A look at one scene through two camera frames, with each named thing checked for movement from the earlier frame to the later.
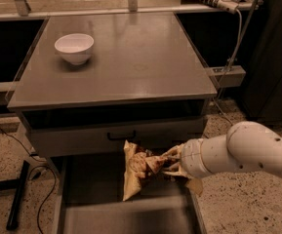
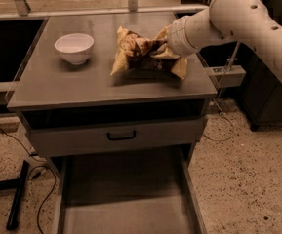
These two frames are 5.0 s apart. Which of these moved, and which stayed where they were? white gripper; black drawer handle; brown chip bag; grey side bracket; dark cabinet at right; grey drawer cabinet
Moved: brown chip bag; white gripper
Stayed: grey side bracket; grey drawer cabinet; black drawer handle; dark cabinet at right
